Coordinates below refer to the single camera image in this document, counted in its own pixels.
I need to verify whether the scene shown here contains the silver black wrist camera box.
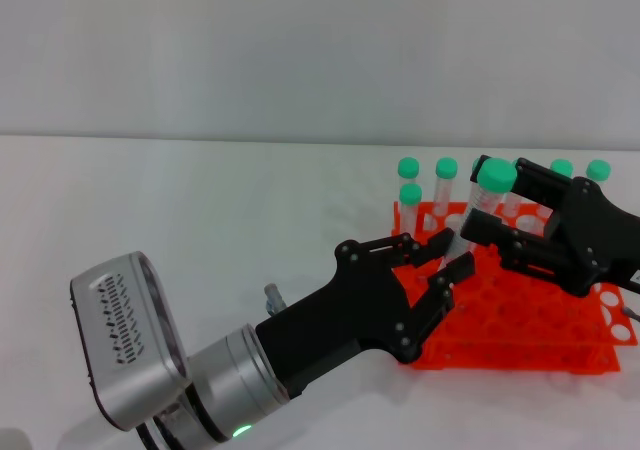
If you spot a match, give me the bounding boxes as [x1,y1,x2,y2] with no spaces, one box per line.
[68,251,194,432]

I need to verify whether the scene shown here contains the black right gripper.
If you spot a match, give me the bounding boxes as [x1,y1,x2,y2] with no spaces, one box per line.
[458,154,640,300]

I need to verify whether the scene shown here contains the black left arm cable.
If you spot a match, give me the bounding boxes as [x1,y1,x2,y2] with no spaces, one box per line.
[135,416,174,450]

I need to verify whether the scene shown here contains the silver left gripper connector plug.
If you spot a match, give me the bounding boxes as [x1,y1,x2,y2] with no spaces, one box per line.
[263,283,287,317]

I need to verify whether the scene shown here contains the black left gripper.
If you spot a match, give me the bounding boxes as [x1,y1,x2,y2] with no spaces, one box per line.
[254,227,477,397]

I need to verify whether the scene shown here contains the orange plastic test tube rack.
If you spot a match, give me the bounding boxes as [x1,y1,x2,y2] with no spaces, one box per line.
[391,200,639,374]

